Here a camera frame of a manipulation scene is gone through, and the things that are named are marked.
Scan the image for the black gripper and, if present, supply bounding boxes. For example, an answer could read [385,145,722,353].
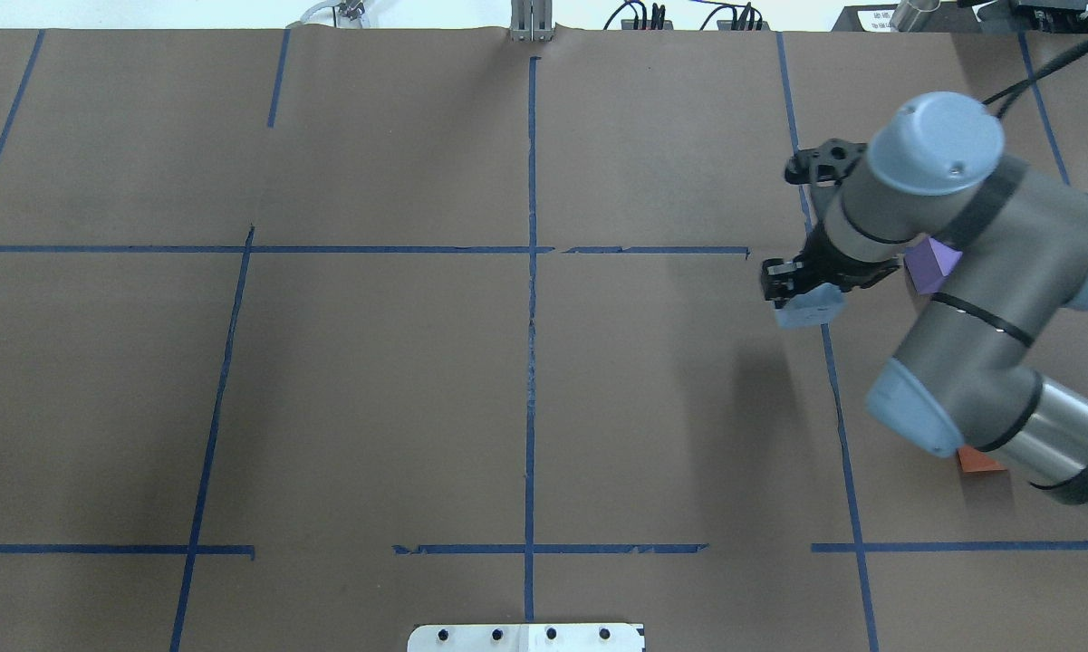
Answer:
[761,226,900,302]

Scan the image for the light blue foam block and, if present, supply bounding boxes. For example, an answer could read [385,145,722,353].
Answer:
[772,283,846,330]

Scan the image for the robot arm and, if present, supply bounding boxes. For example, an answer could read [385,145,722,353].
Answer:
[761,91,1088,509]

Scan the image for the purple foam block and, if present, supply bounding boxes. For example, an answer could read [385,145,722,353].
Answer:
[904,238,962,294]

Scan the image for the orange foam block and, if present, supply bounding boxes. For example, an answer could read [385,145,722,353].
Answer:
[955,446,1007,475]

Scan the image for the steel cup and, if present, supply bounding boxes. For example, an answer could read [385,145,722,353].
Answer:
[889,0,941,33]

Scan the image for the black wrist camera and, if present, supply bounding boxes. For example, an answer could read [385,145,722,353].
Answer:
[783,138,868,186]

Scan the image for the black camera cable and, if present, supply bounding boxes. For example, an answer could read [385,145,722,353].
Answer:
[982,27,1088,114]

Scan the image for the aluminium frame post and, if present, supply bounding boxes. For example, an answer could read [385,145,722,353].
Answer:
[509,0,555,44]

